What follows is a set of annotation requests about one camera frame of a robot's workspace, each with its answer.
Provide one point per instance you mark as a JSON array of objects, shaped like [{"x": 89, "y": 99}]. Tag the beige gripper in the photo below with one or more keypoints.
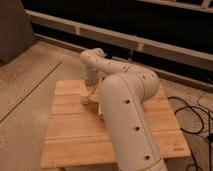
[{"x": 90, "y": 79}]

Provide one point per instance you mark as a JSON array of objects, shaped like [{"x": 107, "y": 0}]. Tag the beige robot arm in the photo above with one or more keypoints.
[{"x": 122, "y": 92}]

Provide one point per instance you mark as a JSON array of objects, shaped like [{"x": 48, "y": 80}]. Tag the wooden board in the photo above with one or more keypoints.
[{"x": 76, "y": 136}]

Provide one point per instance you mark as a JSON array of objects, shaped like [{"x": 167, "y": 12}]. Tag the brown sofa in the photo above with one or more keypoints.
[{"x": 16, "y": 33}]

